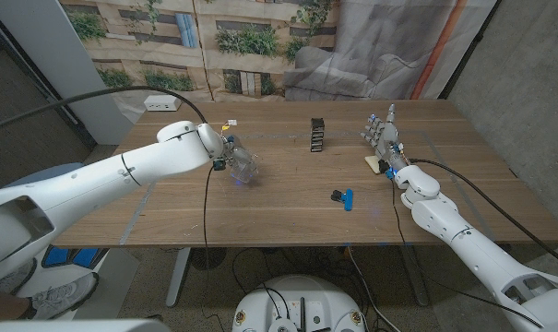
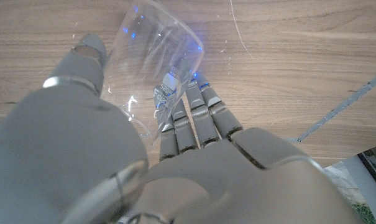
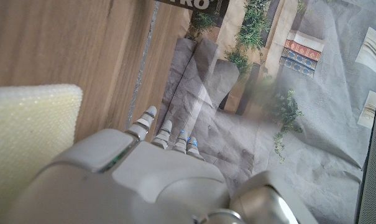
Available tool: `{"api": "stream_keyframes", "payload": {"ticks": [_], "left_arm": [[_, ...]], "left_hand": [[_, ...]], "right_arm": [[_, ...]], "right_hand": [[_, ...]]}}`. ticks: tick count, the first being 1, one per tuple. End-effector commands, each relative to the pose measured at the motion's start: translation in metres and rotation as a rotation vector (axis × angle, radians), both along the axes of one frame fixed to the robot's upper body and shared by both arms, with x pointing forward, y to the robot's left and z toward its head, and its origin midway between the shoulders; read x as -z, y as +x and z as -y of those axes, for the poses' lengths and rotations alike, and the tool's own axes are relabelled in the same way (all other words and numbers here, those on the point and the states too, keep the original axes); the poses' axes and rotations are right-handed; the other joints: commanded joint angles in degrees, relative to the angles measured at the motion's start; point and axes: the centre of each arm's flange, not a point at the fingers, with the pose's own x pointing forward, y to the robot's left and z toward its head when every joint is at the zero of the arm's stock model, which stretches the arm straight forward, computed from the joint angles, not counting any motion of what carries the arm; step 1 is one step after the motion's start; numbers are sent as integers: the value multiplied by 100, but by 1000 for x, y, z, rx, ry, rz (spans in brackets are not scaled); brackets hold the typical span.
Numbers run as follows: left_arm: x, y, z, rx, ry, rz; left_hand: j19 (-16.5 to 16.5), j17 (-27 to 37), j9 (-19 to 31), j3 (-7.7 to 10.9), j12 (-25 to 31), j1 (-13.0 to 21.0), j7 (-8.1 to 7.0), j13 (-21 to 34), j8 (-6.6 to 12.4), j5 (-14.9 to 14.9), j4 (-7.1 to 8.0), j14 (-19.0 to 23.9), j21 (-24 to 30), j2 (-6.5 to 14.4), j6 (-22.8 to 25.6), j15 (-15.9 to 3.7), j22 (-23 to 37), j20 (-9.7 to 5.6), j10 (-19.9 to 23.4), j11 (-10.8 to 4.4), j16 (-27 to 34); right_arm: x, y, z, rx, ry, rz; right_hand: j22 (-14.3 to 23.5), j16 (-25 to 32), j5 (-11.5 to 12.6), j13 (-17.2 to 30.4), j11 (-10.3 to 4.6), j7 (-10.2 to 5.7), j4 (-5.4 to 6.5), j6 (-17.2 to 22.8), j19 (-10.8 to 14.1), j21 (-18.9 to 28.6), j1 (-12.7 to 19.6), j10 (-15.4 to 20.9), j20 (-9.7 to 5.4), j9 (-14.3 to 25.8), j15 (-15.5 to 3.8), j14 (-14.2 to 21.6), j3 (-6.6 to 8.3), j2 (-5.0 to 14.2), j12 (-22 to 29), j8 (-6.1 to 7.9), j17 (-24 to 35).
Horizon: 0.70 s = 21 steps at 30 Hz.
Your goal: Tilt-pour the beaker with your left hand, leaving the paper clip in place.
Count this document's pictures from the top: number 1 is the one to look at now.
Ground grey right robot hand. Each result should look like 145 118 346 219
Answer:
360 102 411 180

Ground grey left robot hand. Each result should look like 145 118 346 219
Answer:
213 134 260 184

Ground person's bare leg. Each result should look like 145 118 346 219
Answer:
0 285 35 321

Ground white wall column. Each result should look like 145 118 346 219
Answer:
0 0 135 147

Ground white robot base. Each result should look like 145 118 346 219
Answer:
231 274 367 332

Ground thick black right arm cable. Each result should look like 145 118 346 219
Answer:
410 158 558 273

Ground white table leg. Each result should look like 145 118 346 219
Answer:
165 247 192 309
398 243 431 308

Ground grey sneaker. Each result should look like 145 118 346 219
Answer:
29 271 100 321
0 257 38 296

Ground white floor platform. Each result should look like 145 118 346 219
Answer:
15 243 141 322

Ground clear glass beaker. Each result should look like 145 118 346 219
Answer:
230 150 260 184

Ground white robot head edge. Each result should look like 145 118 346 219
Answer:
0 318 172 332

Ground grey floor cable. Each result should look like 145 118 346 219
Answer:
346 246 402 332

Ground blue and black binder clip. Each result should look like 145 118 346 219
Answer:
330 187 354 212

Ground cream sponge piece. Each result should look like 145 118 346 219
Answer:
363 155 382 175

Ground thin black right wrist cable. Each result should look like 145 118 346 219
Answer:
390 178 545 329

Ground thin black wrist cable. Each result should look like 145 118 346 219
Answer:
199 166 227 332
390 178 545 329

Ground grey tape outline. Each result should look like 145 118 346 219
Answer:
119 131 496 245

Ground blue upholstered stool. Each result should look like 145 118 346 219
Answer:
4 160 87 188

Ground black round floor fan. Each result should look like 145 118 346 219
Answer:
189 247 228 272

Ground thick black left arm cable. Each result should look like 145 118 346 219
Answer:
0 85 209 135

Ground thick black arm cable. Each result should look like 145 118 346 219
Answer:
410 158 558 273
0 85 209 135

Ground white power strip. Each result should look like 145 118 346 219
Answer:
143 94 183 113

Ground printed fabric backdrop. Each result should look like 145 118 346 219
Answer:
59 0 499 125

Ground black stacked block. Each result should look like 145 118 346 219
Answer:
309 117 326 153

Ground thin black left wrist cable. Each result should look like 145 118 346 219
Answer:
199 166 227 332

